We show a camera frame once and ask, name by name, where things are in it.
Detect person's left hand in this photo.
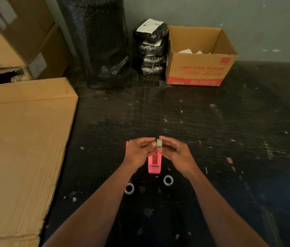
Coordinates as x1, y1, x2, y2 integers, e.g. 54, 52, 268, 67
123, 137, 157, 169

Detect person's right hand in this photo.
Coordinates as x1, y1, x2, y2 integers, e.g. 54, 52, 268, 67
158, 136, 199, 179

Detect person's left forearm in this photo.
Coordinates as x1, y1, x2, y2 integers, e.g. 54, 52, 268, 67
42, 161, 135, 247

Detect person's right forearm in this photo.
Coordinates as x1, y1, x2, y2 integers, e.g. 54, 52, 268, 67
186, 170, 270, 247

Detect pink tape dispenser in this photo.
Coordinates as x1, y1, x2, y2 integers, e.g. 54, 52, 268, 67
148, 149, 162, 174

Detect open cardboard box red print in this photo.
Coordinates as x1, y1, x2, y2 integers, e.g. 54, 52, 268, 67
165, 25, 238, 87

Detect black wrapped parcel white label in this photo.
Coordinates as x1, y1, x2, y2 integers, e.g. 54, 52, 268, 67
138, 38, 168, 56
134, 19, 169, 43

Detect white paper in box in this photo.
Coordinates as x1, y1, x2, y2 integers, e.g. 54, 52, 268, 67
178, 49, 211, 54

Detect black bubble wrap roll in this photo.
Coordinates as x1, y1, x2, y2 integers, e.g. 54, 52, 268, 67
56, 0, 139, 89

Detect large flat cardboard sheet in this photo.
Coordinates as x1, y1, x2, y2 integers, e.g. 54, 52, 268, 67
0, 77, 79, 247

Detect brown cardboard box taped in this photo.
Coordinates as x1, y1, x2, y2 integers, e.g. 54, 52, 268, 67
27, 23, 71, 80

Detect large brown cardboard box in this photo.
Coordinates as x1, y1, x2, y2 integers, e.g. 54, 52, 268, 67
0, 0, 55, 70

